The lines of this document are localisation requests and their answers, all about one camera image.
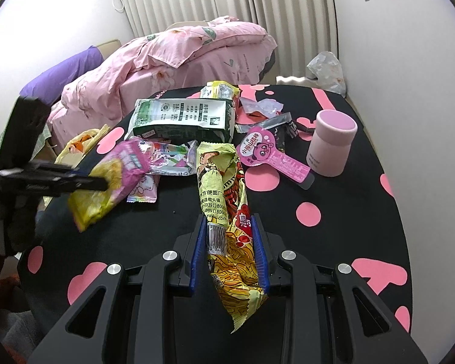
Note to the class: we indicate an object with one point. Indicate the colourful cartoon snack packet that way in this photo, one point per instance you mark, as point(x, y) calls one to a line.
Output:
point(174, 157)

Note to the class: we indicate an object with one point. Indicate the white holographic wrapper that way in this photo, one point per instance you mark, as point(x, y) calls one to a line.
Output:
point(144, 191)

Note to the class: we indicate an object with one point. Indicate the yellow plastic bag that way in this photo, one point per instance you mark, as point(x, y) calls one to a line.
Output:
point(79, 144)

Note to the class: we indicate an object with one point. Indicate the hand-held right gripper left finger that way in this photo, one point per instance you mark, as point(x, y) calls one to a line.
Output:
point(198, 258)

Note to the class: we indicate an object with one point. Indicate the black stick wrapper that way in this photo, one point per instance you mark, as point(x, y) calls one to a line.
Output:
point(286, 132)

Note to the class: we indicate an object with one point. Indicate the yellow purple snack packet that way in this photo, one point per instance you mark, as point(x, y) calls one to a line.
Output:
point(110, 182)

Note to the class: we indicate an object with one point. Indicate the pink cylindrical cup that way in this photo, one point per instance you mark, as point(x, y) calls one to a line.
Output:
point(330, 144)

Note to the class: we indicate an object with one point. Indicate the black pink printed tablecloth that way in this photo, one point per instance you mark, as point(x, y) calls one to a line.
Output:
point(337, 216)

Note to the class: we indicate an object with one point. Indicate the clear plastic wrapper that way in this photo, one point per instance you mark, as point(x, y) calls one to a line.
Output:
point(263, 106)

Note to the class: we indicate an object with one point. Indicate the yellow cartoon noodle snack packet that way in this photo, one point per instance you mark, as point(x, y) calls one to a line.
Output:
point(220, 197)

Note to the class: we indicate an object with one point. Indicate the green white milk pouch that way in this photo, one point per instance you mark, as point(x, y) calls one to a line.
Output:
point(182, 115)

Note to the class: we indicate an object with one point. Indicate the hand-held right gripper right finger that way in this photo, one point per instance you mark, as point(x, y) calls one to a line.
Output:
point(260, 258)

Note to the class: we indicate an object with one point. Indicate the purple pillow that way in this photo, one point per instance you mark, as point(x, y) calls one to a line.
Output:
point(60, 77)

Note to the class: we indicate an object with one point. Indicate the beige pleated curtain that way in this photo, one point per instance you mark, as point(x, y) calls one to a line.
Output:
point(227, 0)

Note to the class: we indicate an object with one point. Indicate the pink paddle-shaped candy card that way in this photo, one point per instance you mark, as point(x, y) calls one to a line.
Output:
point(265, 151)

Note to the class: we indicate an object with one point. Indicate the white crumpled plastic bag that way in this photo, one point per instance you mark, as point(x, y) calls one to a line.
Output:
point(328, 70)

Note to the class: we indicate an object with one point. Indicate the yellow green snack packet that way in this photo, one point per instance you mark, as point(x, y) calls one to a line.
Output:
point(220, 90)

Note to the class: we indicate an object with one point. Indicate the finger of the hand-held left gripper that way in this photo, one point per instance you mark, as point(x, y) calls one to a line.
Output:
point(77, 182)

